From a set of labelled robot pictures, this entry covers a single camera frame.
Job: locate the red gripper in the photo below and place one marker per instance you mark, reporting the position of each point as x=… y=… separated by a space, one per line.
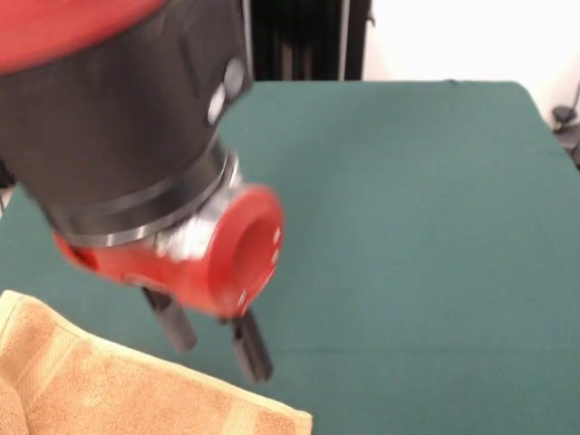
x=244 y=254

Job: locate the orange terry towel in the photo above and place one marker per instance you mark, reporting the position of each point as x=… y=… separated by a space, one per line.
x=113 y=385

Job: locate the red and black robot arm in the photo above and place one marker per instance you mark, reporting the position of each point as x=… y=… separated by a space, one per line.
x=113 y=127

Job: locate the dark green table cloth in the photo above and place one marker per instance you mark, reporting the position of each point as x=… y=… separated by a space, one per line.
x=408 y=226

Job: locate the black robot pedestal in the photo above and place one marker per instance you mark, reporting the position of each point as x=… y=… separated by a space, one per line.
x=312 y=41

